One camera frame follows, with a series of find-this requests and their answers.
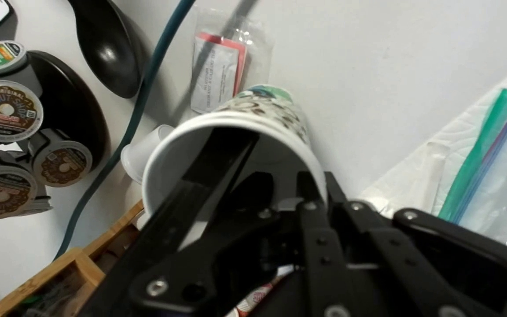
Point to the wooden condiment organiser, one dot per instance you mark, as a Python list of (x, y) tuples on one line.
[(60, 283)]

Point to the clear plastic straw container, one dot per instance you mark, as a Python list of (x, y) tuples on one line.
[(220, 72)]

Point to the clear zip bag green seal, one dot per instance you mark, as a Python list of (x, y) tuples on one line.
[(493, 170)]

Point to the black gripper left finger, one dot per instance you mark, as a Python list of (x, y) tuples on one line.
[(206, 235)]

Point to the patterned paper coffee cup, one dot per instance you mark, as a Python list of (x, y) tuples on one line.
[(264, 117)]

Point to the clear zip plastic bag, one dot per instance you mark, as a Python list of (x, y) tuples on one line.
[(417, 160)]

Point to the black plastic spoon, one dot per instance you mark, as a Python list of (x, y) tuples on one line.
[(104, 47)]

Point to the small white creamer cup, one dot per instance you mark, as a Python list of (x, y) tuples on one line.
[(139, 160)]

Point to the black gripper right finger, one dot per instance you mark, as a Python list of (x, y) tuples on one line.
[(394, 265)]

